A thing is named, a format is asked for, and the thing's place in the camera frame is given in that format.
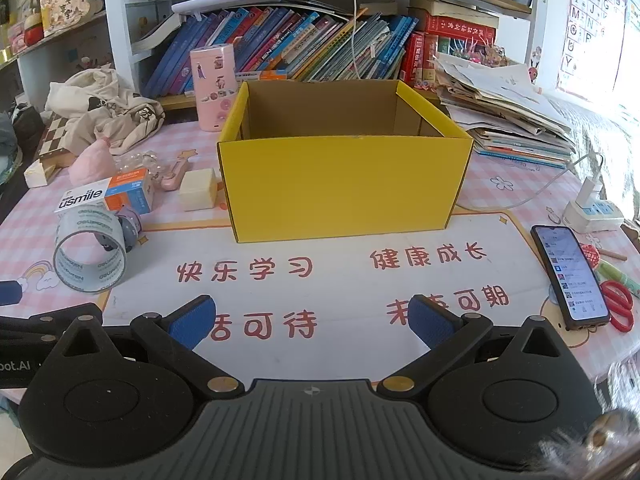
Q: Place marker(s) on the grey fur trim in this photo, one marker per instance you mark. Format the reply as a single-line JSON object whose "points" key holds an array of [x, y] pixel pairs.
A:
{"points": [[575, 452]]}

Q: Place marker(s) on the pink plush toy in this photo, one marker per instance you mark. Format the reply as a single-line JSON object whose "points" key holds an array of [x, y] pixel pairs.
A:
{"points": [[92, 162]]}

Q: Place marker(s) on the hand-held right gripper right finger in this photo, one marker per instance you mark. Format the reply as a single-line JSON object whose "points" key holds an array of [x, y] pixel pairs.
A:
{"points": [[431, 320]]}

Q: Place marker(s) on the beige cloth bag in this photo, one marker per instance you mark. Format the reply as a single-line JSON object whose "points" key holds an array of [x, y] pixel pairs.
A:
{"points": [[100, 105]]}

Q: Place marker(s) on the white power strip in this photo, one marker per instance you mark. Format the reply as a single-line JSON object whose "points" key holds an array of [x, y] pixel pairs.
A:
{"points": [[600, 215]]}

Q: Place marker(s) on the clear tape roll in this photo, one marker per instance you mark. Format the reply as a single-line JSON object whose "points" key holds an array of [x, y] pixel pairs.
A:
{"points": [[112, 265]]}

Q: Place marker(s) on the small grey toy figure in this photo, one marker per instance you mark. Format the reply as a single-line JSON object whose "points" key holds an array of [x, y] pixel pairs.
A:
{"points": [[131, 227]]}

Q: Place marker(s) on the green pen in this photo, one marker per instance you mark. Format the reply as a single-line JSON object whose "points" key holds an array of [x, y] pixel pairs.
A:
{"points": [[620, 277]]}

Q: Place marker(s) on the red scissors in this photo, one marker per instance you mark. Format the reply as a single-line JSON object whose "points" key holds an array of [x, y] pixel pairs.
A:
{"points": [[606, 290]]}

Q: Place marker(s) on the brown wooden chessboard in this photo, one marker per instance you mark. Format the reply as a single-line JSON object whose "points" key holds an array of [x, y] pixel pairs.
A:
{"points": [[52, 142]]}

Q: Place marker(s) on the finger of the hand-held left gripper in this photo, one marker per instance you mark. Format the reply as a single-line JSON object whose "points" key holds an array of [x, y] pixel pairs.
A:
{"points": [[30, 323], [10, 293]]}

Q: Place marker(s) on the black smartphone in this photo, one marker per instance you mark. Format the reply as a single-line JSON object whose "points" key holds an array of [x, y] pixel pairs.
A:
{"points": [[570, 275]]}

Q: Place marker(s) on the stack of papers and booklets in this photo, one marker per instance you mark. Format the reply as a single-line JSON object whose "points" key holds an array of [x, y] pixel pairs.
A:
{"points": [[510, 110]]}

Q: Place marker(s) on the white cake-shaped block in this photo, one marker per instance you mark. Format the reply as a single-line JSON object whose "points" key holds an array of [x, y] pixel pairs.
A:
{"points": [[39, 174]]}

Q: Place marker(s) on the alphabet wall poster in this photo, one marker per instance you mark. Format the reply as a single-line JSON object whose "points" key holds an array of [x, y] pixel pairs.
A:
{"points": [[590, 25]]}

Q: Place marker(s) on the red thick dictionaries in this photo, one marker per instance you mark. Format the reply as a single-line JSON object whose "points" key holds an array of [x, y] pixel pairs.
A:
{"points": [[425, 55]]}

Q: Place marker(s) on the cream foam block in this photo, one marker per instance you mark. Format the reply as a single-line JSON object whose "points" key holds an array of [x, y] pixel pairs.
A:
{"points": [[197, 190]]}

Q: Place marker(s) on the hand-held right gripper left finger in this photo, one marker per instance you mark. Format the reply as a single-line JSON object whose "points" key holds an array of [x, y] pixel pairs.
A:
{"points": [[192, 320]]}

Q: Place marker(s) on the white bookshelf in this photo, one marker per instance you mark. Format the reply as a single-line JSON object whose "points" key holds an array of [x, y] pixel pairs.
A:
{"points": [[117, 35]]}

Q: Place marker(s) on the orange blue toothpaste box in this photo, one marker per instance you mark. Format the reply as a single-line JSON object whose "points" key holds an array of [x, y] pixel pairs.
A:
{"points": [[127, 192]]}

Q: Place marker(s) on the row of colourful books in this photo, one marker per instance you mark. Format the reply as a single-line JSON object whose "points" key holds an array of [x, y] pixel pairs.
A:
{"points": [[300, 45]]}

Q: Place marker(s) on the yellow cardboard box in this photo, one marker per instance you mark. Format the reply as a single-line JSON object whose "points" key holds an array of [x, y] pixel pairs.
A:
{"points": [[345, 185]]}

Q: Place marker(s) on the clear bead tiara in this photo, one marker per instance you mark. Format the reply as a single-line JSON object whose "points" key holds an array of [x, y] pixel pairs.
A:
{"points": [[137, 162]]}

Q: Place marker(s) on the pink printed cylinder case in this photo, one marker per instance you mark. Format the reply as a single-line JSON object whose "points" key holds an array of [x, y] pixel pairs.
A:
{"points": [[212, 85]]}

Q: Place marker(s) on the pink checked desk mat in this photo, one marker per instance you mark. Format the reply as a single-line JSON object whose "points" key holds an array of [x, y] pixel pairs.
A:
{"points": [[325, 270]]}

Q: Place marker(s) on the white plug adapter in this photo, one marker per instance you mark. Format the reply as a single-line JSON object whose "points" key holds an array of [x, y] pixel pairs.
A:
{"points": [[589, 192]]}

